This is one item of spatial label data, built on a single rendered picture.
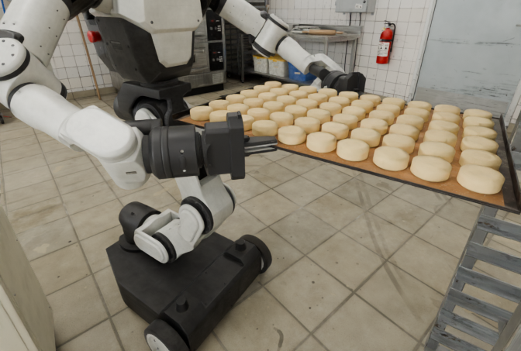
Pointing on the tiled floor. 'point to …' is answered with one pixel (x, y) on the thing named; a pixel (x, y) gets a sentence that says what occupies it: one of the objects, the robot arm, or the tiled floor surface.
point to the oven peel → (88, 56)
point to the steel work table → (309, 40)
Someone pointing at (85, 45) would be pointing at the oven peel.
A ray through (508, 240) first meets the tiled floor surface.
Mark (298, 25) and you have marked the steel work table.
